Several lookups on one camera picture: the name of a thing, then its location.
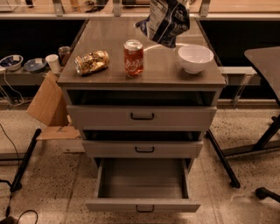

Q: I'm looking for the grey middle drawer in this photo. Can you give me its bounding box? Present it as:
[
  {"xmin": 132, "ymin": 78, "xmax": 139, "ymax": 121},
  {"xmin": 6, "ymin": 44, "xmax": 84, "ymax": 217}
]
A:
[{"xmin": 82, "ymin": 141, "xmax": 203, "ymax": 158}]

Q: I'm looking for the grey drawer cabinet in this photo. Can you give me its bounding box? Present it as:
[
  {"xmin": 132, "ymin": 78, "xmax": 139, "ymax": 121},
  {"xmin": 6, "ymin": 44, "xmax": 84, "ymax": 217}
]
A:
[{"xmin": 58, "ymin": 17, "xmax": 226, "ymax": 170}]

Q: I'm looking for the white bowl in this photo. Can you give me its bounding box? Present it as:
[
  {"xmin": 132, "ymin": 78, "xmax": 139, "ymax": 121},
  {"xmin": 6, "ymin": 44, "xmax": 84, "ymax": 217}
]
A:
[{"xmin": 178, "ymin": 45, "xmax": 214, "ymax": 74}]

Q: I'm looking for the white cable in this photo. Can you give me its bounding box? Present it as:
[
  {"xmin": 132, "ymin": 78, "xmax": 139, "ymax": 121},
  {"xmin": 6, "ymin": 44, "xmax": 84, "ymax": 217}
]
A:
[{"xmin": 0, "ymin": 69, "xmax": 25, "ymax": 109}]

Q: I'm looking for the red soda can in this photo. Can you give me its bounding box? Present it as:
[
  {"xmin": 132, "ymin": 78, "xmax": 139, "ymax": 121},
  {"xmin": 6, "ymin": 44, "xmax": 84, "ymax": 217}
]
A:
[{"xmin": 123, "ymin": 39, "xmax": 144, "ymax": 77}]

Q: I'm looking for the blue bowl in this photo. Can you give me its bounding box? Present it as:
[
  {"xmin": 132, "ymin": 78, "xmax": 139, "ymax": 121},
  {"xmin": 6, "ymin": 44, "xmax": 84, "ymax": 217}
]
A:
[
  {"xmin": 0, "ymin": 54, "xmax": 24, "ymax": 72},
  {"xmin": 24, "ymin": 58, "xmax": 46, "ymax": 74}
]

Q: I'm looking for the black left stand leg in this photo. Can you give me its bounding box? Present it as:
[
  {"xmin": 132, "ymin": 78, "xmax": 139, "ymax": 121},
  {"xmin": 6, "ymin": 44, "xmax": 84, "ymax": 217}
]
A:
[{"xmin": 10, "ymin": 129, "xmax": 41, "ymax": 193}]

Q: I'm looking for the black floor cable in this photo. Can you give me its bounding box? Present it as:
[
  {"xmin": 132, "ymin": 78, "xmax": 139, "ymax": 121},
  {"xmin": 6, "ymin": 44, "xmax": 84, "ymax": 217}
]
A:
[{"xmin": 0, "ymin": 123, "xmax": 39, "ymax": 224}]

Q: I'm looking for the black stand leg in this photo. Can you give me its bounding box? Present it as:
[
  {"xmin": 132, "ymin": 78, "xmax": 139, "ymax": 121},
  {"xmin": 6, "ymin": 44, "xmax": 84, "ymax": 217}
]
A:
[
  {"xmin": 206, "ymin": 129, "xmax": 241, "ymax": 188},
  {"xmin": 10, "ymin": 129, "xmax": 41, "ymax": 193}
]

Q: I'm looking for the blue chip bag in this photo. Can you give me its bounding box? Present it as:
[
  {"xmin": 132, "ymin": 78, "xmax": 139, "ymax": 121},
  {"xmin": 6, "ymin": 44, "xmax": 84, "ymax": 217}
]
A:
[{"xmin": 135, "ymin": 0, "xmax": 190, "ymax": 48}]

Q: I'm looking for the black chair base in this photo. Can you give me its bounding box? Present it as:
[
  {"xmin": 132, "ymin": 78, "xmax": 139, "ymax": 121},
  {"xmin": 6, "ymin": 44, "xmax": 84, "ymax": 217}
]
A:
[{"xmin": 255, "ymin": 187, "xmax": 280, "ymax": 203}]

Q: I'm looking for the grey bottom drawer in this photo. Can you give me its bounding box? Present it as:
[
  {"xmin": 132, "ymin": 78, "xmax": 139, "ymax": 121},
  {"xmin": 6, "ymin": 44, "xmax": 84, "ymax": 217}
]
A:
[{"xmin": 86, "ymin": 158, "xmax": 200, "ymax": 213}]

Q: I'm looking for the grey top drawer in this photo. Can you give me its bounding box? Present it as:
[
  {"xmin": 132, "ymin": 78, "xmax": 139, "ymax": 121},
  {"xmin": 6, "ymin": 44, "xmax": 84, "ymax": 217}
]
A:
[{"xmin": 67, "ymin": 105, "xmax": 216, "ymax": 131}]

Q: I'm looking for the grey drawer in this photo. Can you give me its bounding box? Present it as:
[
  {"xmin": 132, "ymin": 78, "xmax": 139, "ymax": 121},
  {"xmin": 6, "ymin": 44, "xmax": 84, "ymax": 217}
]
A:
[
  {"xmin": 86, "ymin": 158, "xmax": 200, "ymax": 213},
  {"xmin": 82, "ymin": 141, "xmax": 203, "ymax": 158},
  {"xmin": 67, "ymin": 105, "xmax": 216, "ymax": 131}
]

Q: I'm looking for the dark glass jar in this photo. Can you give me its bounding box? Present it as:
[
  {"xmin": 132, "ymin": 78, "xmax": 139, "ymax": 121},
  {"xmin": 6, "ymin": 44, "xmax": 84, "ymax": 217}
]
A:
[{"xmin": 58, "ymin": 46, "xmax": 71, "ymax": 66}]

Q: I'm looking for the black right stand leg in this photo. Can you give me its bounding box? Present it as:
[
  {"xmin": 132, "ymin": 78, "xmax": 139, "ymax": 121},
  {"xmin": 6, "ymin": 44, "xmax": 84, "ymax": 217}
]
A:
[{"xmin": 206, "ymin": 129, "xmax": 241, "ymax": 188}]

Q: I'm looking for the white paper cup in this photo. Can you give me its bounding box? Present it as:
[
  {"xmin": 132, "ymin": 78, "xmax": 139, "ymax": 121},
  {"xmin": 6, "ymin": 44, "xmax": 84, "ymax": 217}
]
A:
[{"xmin": 45, "ymin": 54, "xmax": 60, "ymax": 74}]

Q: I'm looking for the blue bowl right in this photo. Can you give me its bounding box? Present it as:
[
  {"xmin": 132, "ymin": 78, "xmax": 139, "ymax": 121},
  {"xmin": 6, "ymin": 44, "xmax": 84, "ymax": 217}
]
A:
[{"xmin": 24, "ymin": 58, "xmax": 46, "ymax": 74}]

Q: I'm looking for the blue bowl left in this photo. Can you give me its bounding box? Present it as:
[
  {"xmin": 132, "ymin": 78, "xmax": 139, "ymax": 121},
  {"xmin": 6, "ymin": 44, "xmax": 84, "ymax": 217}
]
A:
[{"xmin": 0, "ymin": 54, "xmax": 24, "ymax": 72}]

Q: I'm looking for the brown cardboard box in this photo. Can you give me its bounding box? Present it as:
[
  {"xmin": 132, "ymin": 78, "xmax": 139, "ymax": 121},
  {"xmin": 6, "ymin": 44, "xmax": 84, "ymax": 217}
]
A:
[{"xmin": 27, "ymin": 72, "xmax": 80, "ymax": 140}]

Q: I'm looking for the dark side table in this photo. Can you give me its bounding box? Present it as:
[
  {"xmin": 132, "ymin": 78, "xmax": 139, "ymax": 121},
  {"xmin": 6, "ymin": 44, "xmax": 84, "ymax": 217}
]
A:
[{"xmin": 244, "ymin": 46, "xmax": 280, "ymax": 151}]

